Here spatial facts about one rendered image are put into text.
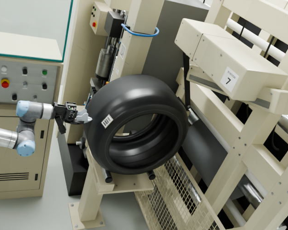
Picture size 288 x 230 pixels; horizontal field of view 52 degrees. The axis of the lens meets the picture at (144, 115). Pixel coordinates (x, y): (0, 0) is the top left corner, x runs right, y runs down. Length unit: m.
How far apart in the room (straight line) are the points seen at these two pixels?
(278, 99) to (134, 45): 0.81
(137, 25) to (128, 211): 1.75
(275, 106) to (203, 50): 0.44
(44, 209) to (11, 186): 0.32
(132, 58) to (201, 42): 0.42
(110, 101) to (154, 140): 0.57
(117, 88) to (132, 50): 0.27
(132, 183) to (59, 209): 0.97
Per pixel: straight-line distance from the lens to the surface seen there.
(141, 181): 1.96
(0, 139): 1.40
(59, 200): 2.79
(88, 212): 2.59
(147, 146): 1.97
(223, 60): 1.40
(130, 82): 1.58
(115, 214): 2.79
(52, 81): 2.11
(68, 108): 1.50
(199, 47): 1.56
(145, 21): 1.68
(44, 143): 2.36
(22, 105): 1.46
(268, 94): 1.38
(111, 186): 1.80
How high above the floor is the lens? 2.14
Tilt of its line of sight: 31 degrees down
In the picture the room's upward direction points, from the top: 19 degrees clockwise
